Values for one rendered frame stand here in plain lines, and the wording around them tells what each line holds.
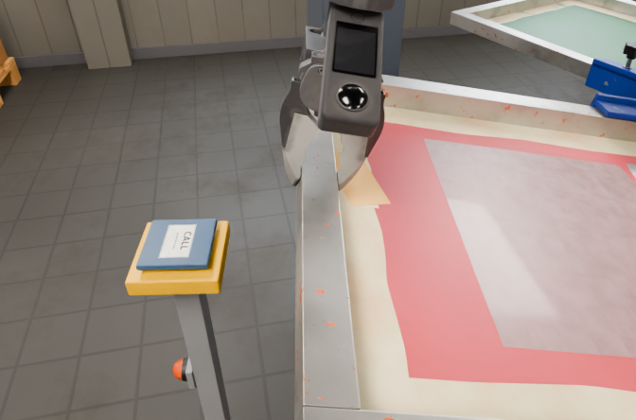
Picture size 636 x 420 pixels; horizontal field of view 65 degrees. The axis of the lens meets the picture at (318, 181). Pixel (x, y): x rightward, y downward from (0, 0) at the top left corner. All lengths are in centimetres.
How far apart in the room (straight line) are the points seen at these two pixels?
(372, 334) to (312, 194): 15
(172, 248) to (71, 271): 152
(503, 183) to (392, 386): 35
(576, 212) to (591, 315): 18
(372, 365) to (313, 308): 7
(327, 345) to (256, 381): 138
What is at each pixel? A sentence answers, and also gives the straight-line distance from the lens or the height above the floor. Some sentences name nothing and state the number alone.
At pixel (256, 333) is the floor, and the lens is 185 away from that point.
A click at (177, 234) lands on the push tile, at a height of 97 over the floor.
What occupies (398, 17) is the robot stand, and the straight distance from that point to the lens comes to 114.
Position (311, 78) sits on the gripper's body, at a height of 128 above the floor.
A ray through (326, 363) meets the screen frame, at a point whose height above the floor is 117.
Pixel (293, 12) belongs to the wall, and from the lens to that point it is 403.
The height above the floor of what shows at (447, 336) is 112.
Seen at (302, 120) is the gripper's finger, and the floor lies 124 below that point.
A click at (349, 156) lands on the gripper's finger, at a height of 119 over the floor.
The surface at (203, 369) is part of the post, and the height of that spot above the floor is 68.
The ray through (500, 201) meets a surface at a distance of 64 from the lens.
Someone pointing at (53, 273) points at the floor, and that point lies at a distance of 228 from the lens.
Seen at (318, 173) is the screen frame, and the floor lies 117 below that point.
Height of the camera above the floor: 147
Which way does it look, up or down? 36 degrees down
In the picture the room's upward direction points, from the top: straight up
